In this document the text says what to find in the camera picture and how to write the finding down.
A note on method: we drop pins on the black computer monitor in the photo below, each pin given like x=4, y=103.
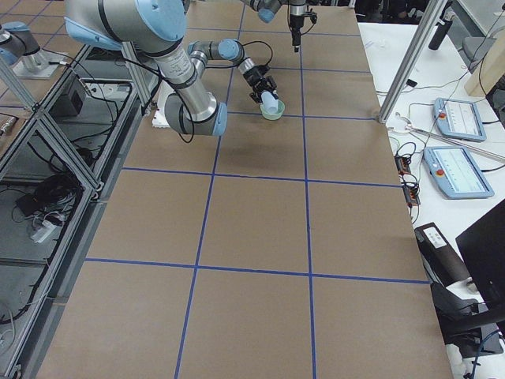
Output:
x=482, y=248

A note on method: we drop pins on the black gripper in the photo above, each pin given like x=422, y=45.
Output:
x=295, y=21
x=252, y=76

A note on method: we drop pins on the thin metal rod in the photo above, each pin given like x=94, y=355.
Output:
x=409, y=128

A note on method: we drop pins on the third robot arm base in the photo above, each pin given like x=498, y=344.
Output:
x=21, y=51

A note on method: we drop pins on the mint green bowl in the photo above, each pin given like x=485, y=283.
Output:
x=273, y=114

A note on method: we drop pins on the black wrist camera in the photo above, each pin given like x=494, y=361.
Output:
x=312, y=16

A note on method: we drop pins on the aluminium truss frame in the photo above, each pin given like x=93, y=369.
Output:
x=62, y=142

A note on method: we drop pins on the aluminium frame post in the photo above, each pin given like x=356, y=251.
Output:
x=433, y=12

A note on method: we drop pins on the orange black usb hub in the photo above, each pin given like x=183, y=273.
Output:
x=409, y=182

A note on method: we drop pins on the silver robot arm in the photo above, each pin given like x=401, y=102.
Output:
x=157, y=28
x=297, y=13

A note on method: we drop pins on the dark box with label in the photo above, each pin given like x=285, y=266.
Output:
x=441, y=257

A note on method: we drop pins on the near blue teach pendant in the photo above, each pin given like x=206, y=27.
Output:
x=456, y=174

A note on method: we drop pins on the light blue plastic cup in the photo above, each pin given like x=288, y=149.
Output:
x=269, y=104

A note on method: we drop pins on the blue teach pendant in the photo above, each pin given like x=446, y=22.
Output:
x=459, y=119
x=456, y=174

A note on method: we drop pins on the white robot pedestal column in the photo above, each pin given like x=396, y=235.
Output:
x=159, y=120

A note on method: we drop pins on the far blue teach pendant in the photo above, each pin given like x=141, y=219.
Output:
x=459, y=119

